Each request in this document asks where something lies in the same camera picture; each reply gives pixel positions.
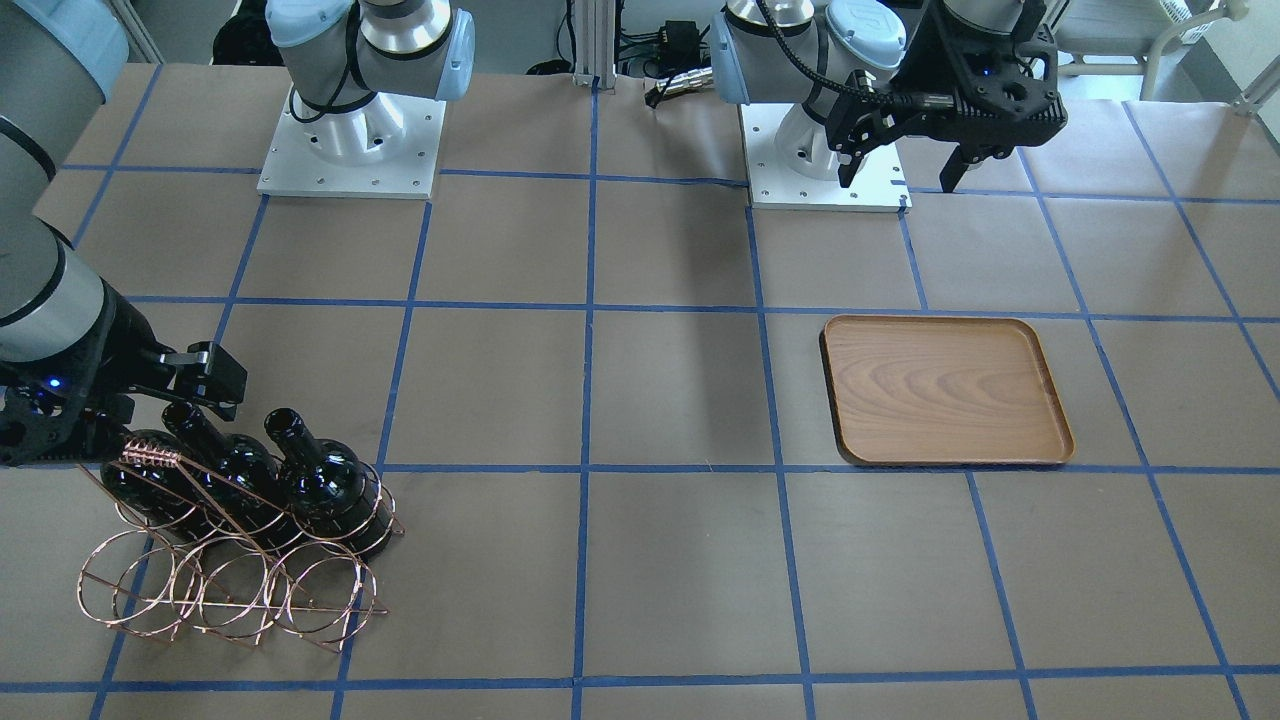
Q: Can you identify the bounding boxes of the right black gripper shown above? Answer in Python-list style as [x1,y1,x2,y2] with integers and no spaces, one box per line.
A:
[1,290,248,468]

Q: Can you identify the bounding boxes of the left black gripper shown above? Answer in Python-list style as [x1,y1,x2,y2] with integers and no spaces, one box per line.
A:
[826,1,1068,193]

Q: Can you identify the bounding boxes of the dark wine bottle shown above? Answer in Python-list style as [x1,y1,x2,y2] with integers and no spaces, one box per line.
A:
[264,407,392,561]
[99,461,216,544]
[163,402,300,556]

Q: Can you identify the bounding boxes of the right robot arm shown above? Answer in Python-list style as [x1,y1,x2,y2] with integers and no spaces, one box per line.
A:
[3,1,479,468]

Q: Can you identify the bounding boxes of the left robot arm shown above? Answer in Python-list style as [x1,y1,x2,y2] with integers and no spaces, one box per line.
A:
[709,1,1068,193]

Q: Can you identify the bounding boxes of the wooden tray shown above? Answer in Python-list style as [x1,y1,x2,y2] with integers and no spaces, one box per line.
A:
[819,314,1076,466]

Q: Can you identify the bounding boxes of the black power adapter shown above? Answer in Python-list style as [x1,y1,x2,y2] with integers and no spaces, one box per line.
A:
[655,20,701,73]

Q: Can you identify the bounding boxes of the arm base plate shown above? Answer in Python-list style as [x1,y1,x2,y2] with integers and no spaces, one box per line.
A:
[739,102,913,213]
[257,94,448,200]

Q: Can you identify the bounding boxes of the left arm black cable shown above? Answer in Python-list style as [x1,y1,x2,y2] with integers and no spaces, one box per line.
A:
[750,0,901,111]

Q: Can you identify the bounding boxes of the copper wire bottle basket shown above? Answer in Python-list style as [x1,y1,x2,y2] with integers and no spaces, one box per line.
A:
[76,436,390,653]

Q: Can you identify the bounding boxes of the white chair frame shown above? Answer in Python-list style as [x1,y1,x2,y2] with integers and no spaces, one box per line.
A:
[1051,1,1277,114]

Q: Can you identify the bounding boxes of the aluminium frame post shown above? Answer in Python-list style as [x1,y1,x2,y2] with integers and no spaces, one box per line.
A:
[570,0,620,94]

